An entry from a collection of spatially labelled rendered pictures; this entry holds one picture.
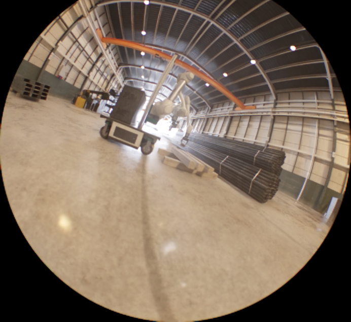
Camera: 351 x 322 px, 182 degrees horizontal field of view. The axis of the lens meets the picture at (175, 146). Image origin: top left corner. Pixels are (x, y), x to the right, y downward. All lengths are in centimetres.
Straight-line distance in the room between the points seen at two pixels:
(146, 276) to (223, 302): 28
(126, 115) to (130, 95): 30
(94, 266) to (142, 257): 17
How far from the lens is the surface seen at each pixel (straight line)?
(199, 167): 154
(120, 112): 163
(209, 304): 48
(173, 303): 43
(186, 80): 160
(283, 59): 1081
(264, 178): 192
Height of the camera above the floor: 40
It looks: 4 degrees down
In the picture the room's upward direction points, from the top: 23 degrees clockwise
